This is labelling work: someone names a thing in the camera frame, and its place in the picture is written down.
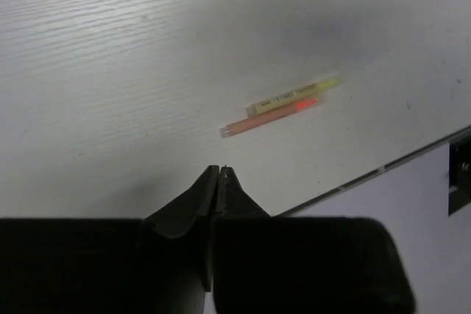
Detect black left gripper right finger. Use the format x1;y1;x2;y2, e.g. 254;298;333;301
212;167;416;313

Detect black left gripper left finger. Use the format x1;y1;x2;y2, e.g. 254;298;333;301
1;165;218;313

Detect yellow slim highlighter pen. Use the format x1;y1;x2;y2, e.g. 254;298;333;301
246;73;340;117

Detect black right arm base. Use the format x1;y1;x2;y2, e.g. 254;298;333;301
448;135;470;215

